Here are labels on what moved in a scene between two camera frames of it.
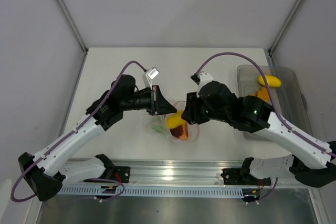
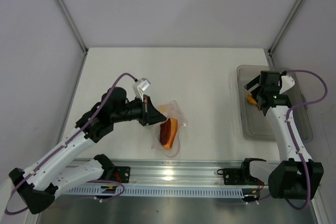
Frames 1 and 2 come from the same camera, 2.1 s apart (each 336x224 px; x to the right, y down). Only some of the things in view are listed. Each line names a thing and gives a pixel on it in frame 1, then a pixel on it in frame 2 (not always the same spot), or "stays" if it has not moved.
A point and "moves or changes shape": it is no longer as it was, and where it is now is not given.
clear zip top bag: x=171 y=126 moves or changes shape
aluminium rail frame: x=163 y=171 stays
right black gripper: x=191 y=114 → x=252 y=83
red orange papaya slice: x=180 y=131 → x=167 y=133
